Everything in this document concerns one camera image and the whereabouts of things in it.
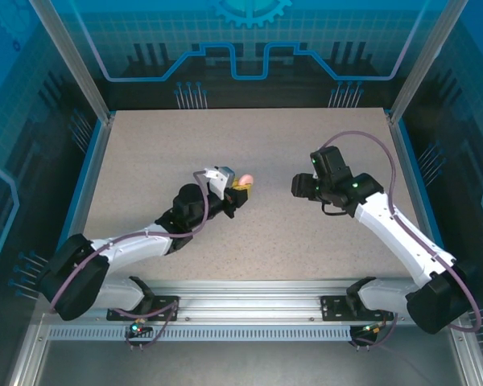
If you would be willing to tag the pink earbud charging case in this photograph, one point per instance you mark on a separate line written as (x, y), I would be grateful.
(246, 178)

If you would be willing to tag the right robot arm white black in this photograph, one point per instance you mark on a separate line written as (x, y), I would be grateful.
(402, 237)

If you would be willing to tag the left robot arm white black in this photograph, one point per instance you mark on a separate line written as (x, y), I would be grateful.
(76, 277)

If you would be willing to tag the small led connector board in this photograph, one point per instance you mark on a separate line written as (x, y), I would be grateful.
(372, 329)
(138, 329)

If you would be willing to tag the aluminium blue side rail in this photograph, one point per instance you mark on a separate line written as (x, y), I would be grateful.
(86, 193)
(419, 193)

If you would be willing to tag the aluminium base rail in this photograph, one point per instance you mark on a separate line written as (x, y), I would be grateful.
(245, 301)

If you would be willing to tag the aluminium frame post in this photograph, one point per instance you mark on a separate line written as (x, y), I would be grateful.
(422, 60)
(70, 60)

